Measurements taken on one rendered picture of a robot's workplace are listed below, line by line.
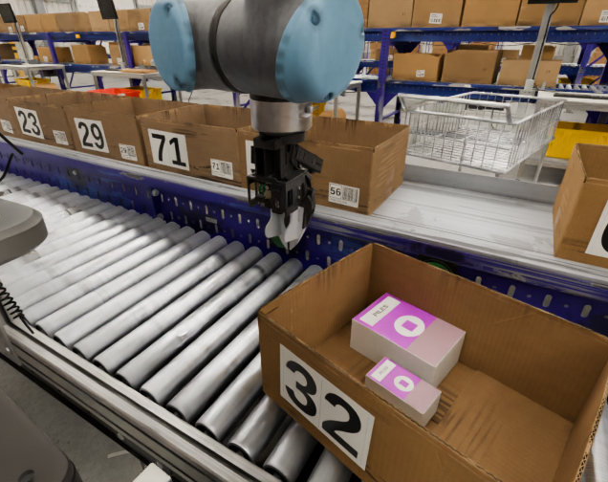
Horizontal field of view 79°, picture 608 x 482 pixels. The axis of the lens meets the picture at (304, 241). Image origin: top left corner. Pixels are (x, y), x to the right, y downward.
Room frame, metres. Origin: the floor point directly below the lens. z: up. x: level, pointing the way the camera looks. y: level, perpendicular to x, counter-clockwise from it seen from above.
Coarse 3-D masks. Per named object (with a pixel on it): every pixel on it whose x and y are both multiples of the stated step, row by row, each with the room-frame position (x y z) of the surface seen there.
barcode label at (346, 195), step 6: (330, 186) 0.87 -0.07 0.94; (336, 186) 0.86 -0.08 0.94; (342, 186) 0.86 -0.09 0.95; (348, 186) 0.85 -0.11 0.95; (330, 192) 0.87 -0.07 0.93; (336, 192) 0.86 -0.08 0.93; (342, 192) 0.85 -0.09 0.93; (348, 192) 0.85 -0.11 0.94; (354, 192) 0.84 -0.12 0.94; (330, 198) 0.87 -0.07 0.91; (336, 198) 0.86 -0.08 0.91; (342, 198) 0.85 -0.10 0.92; (348, 198) 0.85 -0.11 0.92; (354, 198) 0.84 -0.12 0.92; (342, 204) 0.85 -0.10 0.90; (348, 204) 0.85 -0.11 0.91; (354, 204) 0.84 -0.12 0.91
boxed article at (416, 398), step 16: (384, 368) 0.42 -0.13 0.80; (400, 368) 0.42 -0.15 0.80; (368, 384) 0.41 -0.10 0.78; (384, 384) 0.39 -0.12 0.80; (400, 384) 0.39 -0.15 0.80; (416, 384) 0.39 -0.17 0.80; (400, 400) 0.37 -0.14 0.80; (416, 400) 0.36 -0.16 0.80; (432, 400) 0.36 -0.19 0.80; (416, 416) 0.35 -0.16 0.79
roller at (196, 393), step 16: (304, 272) 0.79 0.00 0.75; (288, 288) 0.72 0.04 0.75; (256, 320) 0.60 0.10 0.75; (240, 336) 0.55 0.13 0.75; (256, 336) 0.56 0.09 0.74; (224, 352) 0.51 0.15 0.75; (240, 352) 0.51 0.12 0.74; (208, 368) 0.47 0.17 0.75; (224, 368) 0.48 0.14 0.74; (240, 368) 0.50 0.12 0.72; (192, 384) 0.44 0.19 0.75; (208, 384) 0.44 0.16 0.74; (224, 384) 0.46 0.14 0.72; (176, 400) 0.41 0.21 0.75; (192, 400) 0.41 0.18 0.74; (208, 400) 0.42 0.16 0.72; (192, 416) 0.39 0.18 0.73
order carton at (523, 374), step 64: (384, 256) 0.61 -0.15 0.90; (320, 320) 0.52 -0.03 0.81; (448, 320) 0.51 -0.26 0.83; (512, 320) 0.44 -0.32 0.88; (448, 384) 0.43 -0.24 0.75; (512, 384) 0.42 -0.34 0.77; (576, 384) 0.37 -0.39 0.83; (384, 448) 0.26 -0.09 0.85; (448, 448) 0.22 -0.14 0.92; (512, 448) 0.32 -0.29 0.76; (576, 448) 0.25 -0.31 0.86
